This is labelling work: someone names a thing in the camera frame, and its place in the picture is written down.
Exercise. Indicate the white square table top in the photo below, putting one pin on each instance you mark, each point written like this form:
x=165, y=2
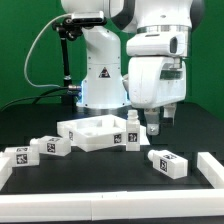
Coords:
x=94, y=133

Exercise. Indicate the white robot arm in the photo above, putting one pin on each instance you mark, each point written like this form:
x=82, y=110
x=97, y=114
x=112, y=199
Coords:
x=135, y=53

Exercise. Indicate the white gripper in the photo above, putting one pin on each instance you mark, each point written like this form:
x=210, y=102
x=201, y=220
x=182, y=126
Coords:
x=155, y=82

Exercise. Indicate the black camera on stand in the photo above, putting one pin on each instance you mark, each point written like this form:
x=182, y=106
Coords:
x=69, y=30

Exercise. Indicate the white U-shaped obstacle fence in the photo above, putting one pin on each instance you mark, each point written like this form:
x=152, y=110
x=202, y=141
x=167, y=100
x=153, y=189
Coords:
x=107, y=186

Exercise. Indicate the white sheet with markers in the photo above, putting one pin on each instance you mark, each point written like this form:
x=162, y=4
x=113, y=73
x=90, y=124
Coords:
x=143, y=137

